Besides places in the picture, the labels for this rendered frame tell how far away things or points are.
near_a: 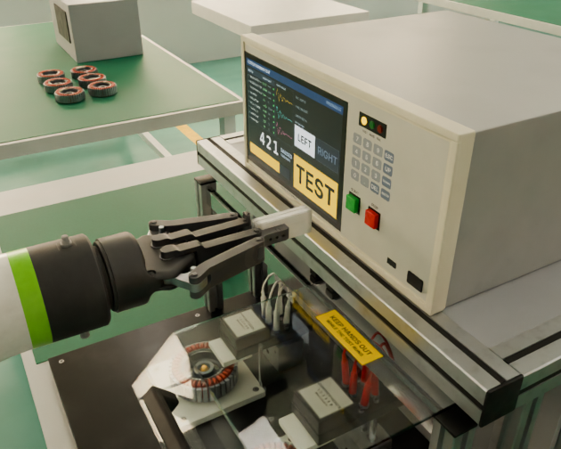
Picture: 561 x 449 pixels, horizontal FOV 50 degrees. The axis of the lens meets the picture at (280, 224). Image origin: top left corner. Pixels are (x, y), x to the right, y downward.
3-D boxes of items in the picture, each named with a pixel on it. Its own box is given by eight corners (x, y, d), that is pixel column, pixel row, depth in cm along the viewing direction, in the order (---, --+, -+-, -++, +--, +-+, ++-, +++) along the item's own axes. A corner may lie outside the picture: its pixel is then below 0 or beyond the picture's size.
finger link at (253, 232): (158, 247, 60) (162, 253, 59) (258, 220, 64) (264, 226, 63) (161, 279, 62) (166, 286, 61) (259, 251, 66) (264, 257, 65)
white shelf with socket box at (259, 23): (255, 197, 165) (250, 26, 142) (201, 150, 193) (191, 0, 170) (358, 170, 180) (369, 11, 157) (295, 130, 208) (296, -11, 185)
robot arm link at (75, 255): (36, 271, 50) (18, 223, 57) (61, 375, 56) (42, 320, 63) (109, 251, 52) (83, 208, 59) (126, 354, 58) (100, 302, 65)
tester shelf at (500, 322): (481, 428, 56) (489, 394, 54) (197, 164, 107) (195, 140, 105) (736, 289, 75) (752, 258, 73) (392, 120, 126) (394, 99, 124)
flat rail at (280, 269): (445, 449, 61) (449, 428, 60) (203, 200, 108) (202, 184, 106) (454, 444, 62) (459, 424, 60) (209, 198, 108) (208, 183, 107)
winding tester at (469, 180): (430, 316, 63) (459, 134, 53) (244, 165, 96) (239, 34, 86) (654, 224, 80) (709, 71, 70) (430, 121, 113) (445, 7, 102)
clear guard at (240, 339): (218, 567, 52) (214, 525, 49) (132, 387, 70) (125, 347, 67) (491, 420, 66) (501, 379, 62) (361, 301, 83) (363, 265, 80)
